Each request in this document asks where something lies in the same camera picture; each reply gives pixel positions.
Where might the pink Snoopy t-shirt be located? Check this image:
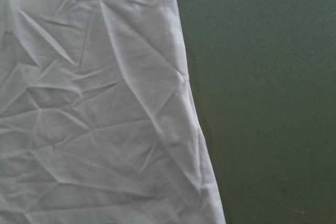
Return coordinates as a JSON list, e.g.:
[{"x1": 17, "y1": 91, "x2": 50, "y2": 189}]
[{"x1": 1, "y1": 0, "x2": 225, "y2": 223}]

